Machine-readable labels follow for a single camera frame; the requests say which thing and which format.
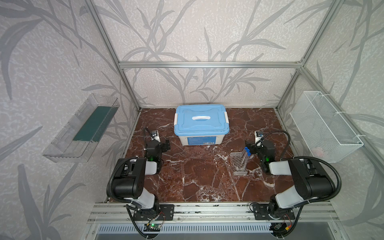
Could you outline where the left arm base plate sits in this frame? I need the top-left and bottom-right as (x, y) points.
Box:
(133, 204), (175, 221)

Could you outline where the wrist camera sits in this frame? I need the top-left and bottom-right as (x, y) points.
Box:
(255, 131), (264, 146)
(151, 130), (161, 143)

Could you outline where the aluminium frame rail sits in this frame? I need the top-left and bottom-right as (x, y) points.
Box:
(119, 62), (301, 69)

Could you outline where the pink object in basket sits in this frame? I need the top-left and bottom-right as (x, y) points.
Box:
(311, 147), (327, 159)

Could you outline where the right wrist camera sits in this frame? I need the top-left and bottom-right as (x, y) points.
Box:
(255, 131), (264, 146)

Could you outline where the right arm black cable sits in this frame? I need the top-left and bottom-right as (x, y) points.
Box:
(260, 129), (342, 202)

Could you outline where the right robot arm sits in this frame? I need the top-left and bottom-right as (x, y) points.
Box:
(245, 140), (342, 215)

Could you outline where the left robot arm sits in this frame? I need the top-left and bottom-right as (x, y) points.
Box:
(106, 140), (171, 215)

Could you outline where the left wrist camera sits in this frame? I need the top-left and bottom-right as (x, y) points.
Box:
(151, 130), (161, 143)

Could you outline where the test tube blue cap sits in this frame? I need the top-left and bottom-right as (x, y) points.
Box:
(242, 147), (252, 158)

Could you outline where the white plastic storage bin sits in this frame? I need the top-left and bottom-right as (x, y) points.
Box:
(176, 135), (225, 146)

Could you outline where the clear acrylic wall shelf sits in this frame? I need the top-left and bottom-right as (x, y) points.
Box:
(43, 94), (120, 163)

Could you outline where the blue plastic bin lid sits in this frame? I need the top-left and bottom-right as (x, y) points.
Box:
(174, 104), (230, 137)

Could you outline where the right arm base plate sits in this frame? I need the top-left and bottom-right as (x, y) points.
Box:
(249, 203), (290, 220)

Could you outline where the clear plastic test tube rack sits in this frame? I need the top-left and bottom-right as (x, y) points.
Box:
(230, 151), (250, 176)

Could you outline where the white wire mesh basket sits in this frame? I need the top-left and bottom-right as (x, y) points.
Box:
(290, 91), (364, 163)

